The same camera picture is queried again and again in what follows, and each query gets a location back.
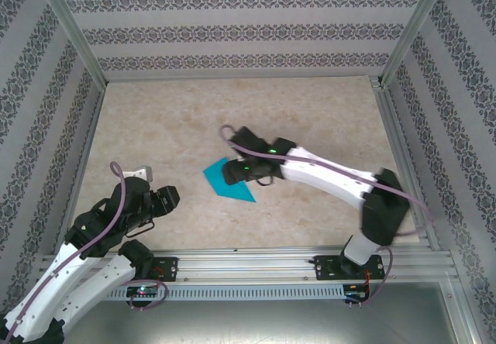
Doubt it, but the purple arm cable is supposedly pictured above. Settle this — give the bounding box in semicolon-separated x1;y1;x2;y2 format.
2;160;171;339
219;125;436;307

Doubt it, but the teal cloth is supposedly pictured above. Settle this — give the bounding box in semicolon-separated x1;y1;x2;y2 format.
202;157;258;205

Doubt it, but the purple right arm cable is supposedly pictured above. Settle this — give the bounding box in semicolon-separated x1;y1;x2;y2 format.
219;125;436;307

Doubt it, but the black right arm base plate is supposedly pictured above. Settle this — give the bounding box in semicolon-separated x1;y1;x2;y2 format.
315;254;385;282

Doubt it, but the slotted grey cable duct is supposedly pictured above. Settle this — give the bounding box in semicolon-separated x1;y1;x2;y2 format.
104;284;346;303

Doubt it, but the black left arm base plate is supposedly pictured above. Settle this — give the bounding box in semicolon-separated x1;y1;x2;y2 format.
153;257;180;283

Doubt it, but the grey metal sheet panel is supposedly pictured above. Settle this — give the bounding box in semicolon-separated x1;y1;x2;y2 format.
57;281;472;344

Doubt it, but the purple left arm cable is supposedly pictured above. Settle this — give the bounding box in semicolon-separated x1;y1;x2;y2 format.
2;160;171;339

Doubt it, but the aluminium frame post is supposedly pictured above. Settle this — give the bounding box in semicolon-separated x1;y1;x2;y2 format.
37;0;109;86
380;0;454;88

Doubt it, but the aluminium side rail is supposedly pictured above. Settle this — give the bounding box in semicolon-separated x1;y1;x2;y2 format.
370;75;442;251
53;82;106;256

